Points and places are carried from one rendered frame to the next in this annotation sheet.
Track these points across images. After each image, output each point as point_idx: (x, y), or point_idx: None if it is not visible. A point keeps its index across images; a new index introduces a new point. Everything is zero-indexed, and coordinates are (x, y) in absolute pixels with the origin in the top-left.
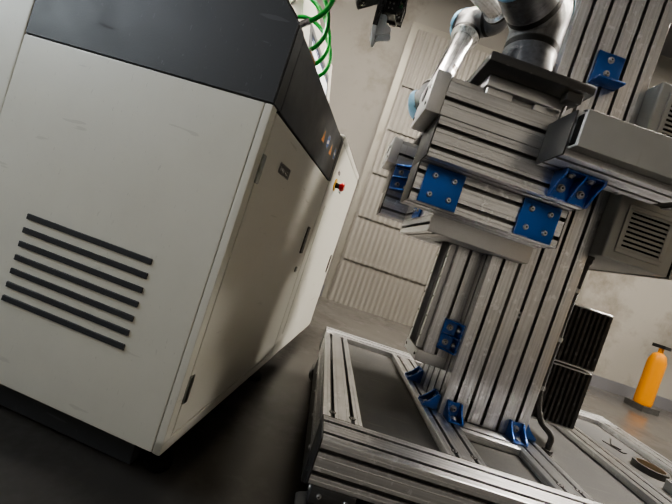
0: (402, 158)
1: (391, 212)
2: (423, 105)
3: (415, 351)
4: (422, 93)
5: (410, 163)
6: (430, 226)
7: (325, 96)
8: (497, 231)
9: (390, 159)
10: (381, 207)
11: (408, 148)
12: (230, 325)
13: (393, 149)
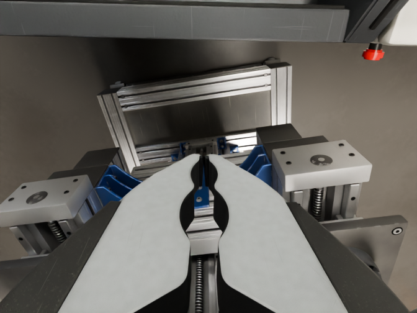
0: (275, 178)
1: (257, 144)
2: (32, 186)
3: (187, 144)
4: (60, 203)
5: (274, 189)
6: (132, 169)
7: (74, 36)
8: None
9: (272, 156)
10: (257, 131)
11: (280, 194)
12: None
13: (277, 166)
